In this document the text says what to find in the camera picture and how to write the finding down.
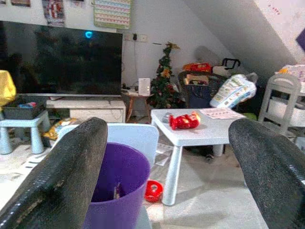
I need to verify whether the white storage shelf rack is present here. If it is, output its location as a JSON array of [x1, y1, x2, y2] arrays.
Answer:
[[258, 73, 305, 135]]

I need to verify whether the light blue child chair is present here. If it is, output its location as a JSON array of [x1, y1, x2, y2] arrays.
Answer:
[[58, 122, 160, 168]]

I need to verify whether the printed paper sheet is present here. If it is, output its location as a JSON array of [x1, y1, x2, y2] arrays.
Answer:
[[199, 107, 244, 120]]

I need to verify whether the white router box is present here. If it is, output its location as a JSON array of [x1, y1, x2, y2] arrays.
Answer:
[[138, 77, 152, 96]]

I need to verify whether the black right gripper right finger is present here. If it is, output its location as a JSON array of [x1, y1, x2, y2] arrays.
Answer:
[[228, 118, 305, 229]]

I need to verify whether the large black television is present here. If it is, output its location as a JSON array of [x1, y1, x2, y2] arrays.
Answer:
[[0, 21, 123, 96]]

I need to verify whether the yellow snack bag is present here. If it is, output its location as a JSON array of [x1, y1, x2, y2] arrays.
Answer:
[[42, 117, 77, 140]]

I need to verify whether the white television console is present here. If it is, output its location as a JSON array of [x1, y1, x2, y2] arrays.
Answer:
[[46, 99, 127, 124]]

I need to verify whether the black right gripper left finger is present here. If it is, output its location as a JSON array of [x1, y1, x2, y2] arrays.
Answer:
[[0, 116, 108, 229]]

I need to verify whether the small white plastic table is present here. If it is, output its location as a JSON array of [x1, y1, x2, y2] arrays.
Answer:
[[151, 107, 248, 206]]

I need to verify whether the red wall poster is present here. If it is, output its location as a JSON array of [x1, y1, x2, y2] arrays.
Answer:
[[42, 0, 66, 27]]

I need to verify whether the purple plastic rubbish bin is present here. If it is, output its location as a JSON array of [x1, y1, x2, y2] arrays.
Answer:
[[83, 142, 152, 229]]

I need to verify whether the white diaper pack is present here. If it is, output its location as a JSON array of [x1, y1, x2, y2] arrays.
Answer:
[[209, 73, 258, 109]]

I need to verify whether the round wooden side table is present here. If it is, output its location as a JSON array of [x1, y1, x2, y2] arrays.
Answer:
[[121, 88, 153, 123]]

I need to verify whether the black mesh basket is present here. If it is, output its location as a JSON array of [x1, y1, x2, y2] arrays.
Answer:
[[178, 70, 227, 108]]

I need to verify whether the black plastic tray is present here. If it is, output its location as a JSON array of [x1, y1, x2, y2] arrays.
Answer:
[[2, 102, 47, 120]]

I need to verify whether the red snack bag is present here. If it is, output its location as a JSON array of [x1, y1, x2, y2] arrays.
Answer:
[[169, 111, 202, 131]]

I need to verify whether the small decorated christmas tree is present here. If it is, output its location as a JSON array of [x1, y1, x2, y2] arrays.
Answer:
[[146, 42, 185, 109]]

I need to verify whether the yellow plastic bag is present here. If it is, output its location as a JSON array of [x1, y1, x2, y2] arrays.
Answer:
[[0, 70, 17, 106]]

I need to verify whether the light blue plastic stool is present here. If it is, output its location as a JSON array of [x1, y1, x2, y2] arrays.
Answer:
[[0, 110, 51, 155]]

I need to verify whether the red plastic toy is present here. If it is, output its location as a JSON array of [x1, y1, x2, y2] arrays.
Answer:
[[144, 180, 164, 202]]

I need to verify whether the green bordered wall chart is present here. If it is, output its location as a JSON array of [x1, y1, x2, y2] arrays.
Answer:
[[93, 0, 132, 30]]

